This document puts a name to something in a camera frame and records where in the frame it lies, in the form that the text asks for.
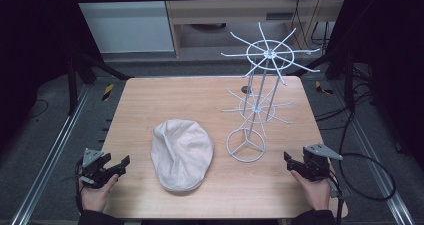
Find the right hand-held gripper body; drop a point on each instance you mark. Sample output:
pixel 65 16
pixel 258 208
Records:
pixel 316 165

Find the yellow black striped tape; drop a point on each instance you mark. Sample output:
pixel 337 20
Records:
pixel 322 88
pixel 107 92

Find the aluminium floor rail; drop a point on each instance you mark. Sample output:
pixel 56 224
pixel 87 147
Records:
pixel 50 155
pixel 376 165

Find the white cabinet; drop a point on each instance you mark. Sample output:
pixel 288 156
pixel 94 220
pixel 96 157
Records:
pixel 126 25

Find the wooden shelf unit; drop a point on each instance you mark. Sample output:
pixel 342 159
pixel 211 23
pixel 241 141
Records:
pixel 233 13

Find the person's left hand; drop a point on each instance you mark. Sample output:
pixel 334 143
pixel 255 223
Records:
pixel 96 196

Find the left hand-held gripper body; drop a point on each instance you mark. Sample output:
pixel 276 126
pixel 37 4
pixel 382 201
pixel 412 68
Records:
pixel 95 175

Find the white flat cap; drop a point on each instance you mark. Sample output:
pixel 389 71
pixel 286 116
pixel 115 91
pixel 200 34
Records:
pixel 181 155

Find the dark curtain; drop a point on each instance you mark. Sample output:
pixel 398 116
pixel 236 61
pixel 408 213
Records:
pixel 30 51
pixel 393 51

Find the person's right hand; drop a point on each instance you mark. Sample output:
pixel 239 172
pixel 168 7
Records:
pixel 315 191

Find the small dark round hole cover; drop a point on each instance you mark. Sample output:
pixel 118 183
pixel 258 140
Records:
pixel 247 89

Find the black metal stand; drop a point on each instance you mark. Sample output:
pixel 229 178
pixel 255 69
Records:
pixel 71 85
pixel 348 81

